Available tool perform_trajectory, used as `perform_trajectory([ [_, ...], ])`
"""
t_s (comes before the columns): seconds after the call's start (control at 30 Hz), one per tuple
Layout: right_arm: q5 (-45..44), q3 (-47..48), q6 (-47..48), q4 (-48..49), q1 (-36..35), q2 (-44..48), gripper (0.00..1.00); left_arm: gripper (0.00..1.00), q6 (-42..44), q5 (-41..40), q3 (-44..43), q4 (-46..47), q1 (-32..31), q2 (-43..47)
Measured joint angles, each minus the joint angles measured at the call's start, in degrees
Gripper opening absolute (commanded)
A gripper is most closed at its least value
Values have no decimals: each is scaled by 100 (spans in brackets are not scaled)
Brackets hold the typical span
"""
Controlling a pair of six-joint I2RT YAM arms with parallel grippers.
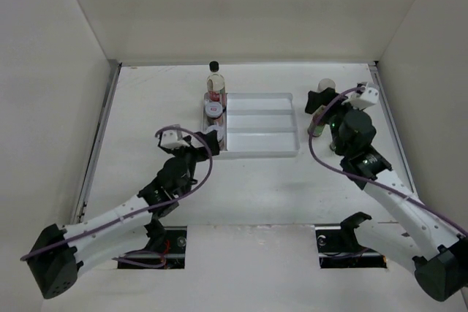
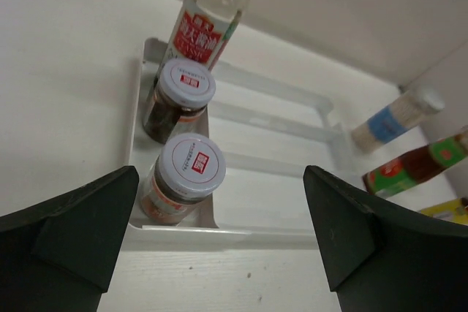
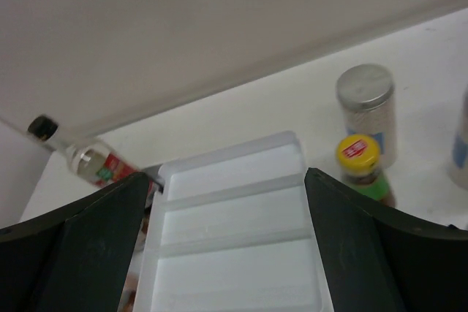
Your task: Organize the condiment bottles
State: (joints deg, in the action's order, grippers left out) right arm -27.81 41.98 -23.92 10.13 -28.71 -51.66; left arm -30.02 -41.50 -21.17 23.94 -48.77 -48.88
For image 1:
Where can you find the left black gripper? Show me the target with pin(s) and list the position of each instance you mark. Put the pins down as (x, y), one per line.
(201, 153)

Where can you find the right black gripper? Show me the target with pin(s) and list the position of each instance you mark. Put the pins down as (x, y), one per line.
(316, 99)

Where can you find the green bottle yellow cap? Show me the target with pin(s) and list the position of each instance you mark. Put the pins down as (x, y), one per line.
(316, 126)

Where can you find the spice jar orange contents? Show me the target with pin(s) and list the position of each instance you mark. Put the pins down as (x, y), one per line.
(219, 134)

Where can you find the spice jar dark contents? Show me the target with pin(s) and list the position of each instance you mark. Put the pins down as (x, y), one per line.
(214, 113)

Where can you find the small yellow label bottle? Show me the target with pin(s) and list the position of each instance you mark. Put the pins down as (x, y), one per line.
(333, 143)

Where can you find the dark sauce bottle black cap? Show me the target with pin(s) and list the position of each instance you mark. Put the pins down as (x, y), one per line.
(216, 85)

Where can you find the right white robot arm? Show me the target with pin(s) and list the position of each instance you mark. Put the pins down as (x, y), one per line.
(435, 248)

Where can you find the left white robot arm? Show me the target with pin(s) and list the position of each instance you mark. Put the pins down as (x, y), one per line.
(62, 254)

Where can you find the white shaker blue label left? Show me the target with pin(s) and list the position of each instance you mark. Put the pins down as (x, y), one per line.
(325, 84)

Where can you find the white divided organizer tray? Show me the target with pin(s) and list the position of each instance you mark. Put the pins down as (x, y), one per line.
(260, 125)

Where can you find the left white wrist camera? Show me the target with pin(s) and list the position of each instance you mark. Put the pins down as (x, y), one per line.
(171, 138)

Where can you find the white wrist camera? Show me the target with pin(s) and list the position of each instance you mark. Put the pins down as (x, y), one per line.
(366, 95)
(171, 138)

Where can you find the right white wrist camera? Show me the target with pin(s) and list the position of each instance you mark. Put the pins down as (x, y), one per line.
(366, 95)

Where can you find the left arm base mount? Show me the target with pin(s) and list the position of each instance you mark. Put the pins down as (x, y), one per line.
(165, 250)

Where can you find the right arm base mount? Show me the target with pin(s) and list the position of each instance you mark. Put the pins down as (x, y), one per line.
(338, 247)

